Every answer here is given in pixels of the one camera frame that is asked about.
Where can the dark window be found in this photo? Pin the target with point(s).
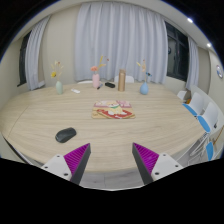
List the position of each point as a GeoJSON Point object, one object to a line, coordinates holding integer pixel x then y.
{"type": "Point", "coordinates": [22, 75]}
{"type": "Point", "coordinates": [178, 53]}

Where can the green vase with yellow flowers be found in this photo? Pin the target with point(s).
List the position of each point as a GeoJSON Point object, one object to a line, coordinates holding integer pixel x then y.
{"type": "Point", "coordinates": [56, 73]}

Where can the cartoon dog mouse pad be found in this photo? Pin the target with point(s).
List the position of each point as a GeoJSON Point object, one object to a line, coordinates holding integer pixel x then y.
{"type": "Point", "coordinates": [112, 109]}

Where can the pink vase with orange flowers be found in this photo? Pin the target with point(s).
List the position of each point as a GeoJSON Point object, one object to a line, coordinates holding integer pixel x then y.
{"type": "Point", "coordinates": [95, 70]}

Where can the blue vase with dried flowers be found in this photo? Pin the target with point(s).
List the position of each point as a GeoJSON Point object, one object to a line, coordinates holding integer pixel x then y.
{"type": "Point", "coordinates": [144, 89]}

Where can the small white remote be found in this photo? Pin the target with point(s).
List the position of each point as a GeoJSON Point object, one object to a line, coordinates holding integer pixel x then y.
{"type": "Point", "coordinates": [75, 91]}

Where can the white blue chair near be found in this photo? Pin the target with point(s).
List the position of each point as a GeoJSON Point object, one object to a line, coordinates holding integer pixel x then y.
{"type": "Point", "coordinates": [207, 120]}

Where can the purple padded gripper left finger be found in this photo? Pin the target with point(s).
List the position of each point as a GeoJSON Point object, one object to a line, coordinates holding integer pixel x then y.
{"type": "Point", "coordinates": [70, 166]}

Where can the dark left window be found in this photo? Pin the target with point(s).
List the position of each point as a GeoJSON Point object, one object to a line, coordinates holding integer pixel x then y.
{"type": "Point", "coordinates": [22, 75]}

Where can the white right curtain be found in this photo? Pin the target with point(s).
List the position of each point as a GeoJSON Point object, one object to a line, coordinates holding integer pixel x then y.
{"type": "Point", "coordinates": [193, 71]}

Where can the white blue chair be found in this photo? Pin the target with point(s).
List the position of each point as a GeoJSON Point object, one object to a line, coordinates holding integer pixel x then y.
{"type": "Point", "coordinates": [195, 107]}
{"type": "Point", "coordinates": [207, 120]}

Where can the white left curtain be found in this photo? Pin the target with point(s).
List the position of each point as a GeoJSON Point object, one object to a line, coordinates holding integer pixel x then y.
{"type": "Point", "coordinates": [32, 53]}

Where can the white chair behind table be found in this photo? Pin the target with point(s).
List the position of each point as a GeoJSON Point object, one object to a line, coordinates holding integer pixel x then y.
{"type": "Point", "coordinates": [126, 79]}

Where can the black computer mouse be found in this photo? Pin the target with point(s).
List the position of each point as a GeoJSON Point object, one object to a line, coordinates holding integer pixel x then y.
{"type": "Point", "coordinates": [66, 134]}

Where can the copper metal bottle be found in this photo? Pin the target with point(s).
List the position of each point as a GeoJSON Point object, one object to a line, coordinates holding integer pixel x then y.
{"type": "Point", "coordinates": [121, 86]}

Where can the large white centre curtain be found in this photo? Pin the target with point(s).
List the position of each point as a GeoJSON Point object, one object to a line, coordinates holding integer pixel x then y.
{"type": "Point", "coordinates": [122, 36]}

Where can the round wall clock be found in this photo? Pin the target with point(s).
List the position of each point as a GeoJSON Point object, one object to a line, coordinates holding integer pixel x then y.
{"type": "Point", "coordinates": [219, 71]}

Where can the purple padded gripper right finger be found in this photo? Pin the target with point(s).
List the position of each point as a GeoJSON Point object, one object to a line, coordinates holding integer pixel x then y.
{"type": "Point", "coordinates": [153, 166]}

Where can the blue chair at edge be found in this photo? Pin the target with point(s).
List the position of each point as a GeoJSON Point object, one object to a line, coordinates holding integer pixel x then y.
{"type": "Point", "coordinates": [210, 151]}

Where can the black pouch on table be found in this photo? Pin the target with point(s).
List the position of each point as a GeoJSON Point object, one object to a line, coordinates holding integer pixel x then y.
{"type": "Point", "coordinates": [110, 85]}

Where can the dark right window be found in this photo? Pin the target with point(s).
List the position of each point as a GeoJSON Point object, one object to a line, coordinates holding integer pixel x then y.
{"type": "Point", "coordinates": [178, 53]}

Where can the white blue chair far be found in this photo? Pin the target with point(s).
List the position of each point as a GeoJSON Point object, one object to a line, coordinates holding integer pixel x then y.
{"type": "Point", "coordinates": [195, 107]}

